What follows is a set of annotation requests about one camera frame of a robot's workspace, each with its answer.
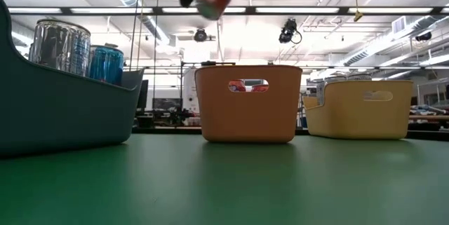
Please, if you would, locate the white Celsius can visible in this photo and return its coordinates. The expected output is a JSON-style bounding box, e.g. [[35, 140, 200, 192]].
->
[[315, 74, 348, 106]]

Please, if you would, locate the orange plastic bin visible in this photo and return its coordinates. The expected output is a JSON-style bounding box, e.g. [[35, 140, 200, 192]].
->
[[194, 64, 303, 144]]

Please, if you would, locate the green soda can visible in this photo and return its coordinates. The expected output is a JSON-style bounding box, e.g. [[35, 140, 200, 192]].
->
[[32, 18, 92, 78]]

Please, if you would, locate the yellow plastic bin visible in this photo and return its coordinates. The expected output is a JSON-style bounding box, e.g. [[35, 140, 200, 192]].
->
[[302, 79, 415, 140]]

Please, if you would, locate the blue-grey plastic bin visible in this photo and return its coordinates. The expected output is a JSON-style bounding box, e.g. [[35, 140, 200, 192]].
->
[[0, 0, 145, 158]]

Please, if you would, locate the white machine cabinet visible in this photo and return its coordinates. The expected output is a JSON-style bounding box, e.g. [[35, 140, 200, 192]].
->
[[182, 67, 201, 114]]

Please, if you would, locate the black flat screen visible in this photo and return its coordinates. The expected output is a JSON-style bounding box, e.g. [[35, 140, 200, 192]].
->
[[135, 79, 149, 112]]

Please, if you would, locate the green table mat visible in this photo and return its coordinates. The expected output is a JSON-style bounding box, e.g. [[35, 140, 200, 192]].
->
[[0, 133, 449, 225]]

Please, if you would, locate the black overhead frame bar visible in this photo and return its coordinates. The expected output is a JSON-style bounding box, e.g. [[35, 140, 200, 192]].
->
[[6, 6, 449, 16]]

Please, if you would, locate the black hanging camera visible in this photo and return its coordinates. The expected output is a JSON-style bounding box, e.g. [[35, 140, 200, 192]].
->
[[279, 18, 303, 46]]

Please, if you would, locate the white ventilation duct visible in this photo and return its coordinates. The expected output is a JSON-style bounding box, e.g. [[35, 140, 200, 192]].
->
[[342, 14, 449, 68], [115, 0, 183, 57]]

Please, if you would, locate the black hanging cable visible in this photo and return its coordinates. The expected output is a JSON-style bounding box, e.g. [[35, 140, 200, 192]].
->
[[152, 0, 161, 110], [129, 0, 143, 71]]

